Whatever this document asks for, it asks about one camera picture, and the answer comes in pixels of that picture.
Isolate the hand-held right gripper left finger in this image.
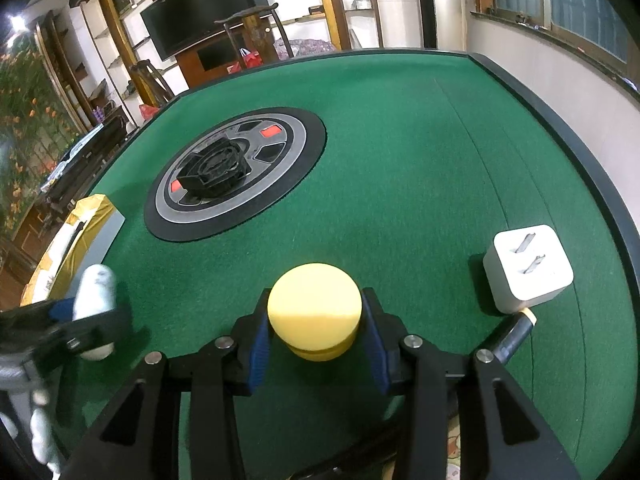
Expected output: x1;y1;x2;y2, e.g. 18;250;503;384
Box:
60;287;273;480

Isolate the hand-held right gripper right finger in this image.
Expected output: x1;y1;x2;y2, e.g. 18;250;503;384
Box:
362;287;581;480

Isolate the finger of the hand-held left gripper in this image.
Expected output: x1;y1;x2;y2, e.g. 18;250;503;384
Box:
0;297;133;367

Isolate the white cylindrical object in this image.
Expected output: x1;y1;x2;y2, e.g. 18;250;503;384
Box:
74;264;118;361

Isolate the yellow round sponge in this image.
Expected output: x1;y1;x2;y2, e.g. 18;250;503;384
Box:
267;262;363;362

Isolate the white foam box yellow tape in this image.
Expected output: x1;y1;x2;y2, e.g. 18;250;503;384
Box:
20;194;125;311

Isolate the patterned cloth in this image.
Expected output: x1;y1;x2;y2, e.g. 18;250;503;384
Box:
446;412;482;480

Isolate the black marker cream cap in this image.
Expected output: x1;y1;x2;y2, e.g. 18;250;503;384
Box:
492;308;538;361

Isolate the white power adapter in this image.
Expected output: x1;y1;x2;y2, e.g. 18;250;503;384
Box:
482;224;574;313

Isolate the round grey disc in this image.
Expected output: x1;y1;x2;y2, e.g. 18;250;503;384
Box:
144;106;327;242

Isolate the dark wooden chair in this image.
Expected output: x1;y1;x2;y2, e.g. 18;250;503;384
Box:
214;4;296;67
127;60;176;107

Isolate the wooden television cabinet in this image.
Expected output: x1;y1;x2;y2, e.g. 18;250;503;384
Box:
177;35;247;87

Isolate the floral cloth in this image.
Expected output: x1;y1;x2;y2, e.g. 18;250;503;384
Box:
272;38;336;59

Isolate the black flat television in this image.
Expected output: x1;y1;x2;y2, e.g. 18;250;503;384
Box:
140;0;261;61

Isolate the wooden framed window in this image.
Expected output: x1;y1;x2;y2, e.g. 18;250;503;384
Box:
472;0;640;68

